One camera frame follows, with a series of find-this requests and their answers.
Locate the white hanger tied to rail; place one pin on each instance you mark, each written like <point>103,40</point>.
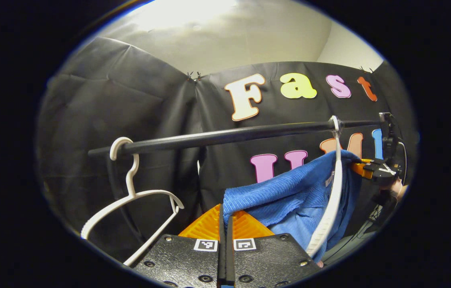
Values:
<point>335,192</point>

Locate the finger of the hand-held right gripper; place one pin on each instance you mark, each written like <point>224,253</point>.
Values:
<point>379,174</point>
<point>373,162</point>

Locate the black clothes rail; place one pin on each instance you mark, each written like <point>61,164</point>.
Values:
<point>229,136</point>

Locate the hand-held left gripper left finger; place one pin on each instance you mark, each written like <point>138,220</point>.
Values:
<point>181,264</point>

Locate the black tripod stand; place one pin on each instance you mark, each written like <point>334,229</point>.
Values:
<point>377,214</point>

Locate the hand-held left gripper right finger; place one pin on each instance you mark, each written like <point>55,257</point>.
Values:
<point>269,260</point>

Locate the empty white hanger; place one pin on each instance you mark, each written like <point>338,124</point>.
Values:
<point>129,180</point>

